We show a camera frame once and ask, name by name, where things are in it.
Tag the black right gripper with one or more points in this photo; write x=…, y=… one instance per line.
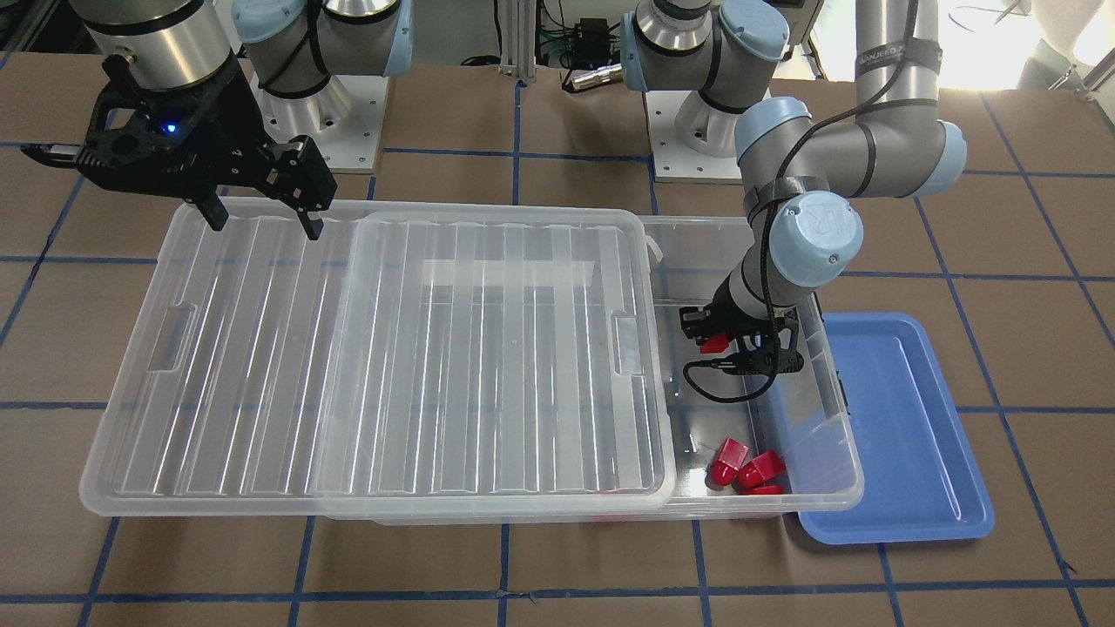
x=228, y=120

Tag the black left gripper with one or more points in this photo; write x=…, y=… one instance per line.
x=730, y=319

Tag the red block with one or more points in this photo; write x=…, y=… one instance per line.
x=715, y=344

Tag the clear plastic storage box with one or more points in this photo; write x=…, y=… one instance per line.
x=689, y=258

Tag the clear plastic box lid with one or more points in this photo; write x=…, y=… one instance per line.
x=417, y=363

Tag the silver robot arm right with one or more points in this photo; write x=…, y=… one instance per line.
x=295, y=47

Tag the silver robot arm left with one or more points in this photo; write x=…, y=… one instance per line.
x=799, y=174

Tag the red blocks inside box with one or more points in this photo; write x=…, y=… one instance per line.
x=733, y=467

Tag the blue plastic tray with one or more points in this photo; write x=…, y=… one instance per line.
x=876, y=399

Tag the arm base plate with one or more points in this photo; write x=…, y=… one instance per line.
x=691, y=141
x=345, y=119

